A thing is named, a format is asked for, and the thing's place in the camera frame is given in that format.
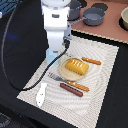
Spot brown sausage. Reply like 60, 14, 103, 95
60, 83, 83, 97

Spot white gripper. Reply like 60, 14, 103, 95
47, 27, 71, 51

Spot beige woven placemat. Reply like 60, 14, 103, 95
17, 36, 118, 128

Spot tan round plate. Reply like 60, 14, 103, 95
59, 58, 85, 81

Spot beige bowl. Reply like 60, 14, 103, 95
121, 7, 128, 30

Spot grey frying pan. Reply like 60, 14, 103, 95
73, 7, 105, 26

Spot grey cooking pot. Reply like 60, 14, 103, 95
68, 0, 81, 21

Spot orange handled fork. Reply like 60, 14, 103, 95
48, 72, 89, 92

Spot yellow bread loaf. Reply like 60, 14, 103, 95
65, 59, 89, 75

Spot light blue carton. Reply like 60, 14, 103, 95
46, 48, 58, 64

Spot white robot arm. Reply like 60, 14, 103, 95
41, 0, 71, 51

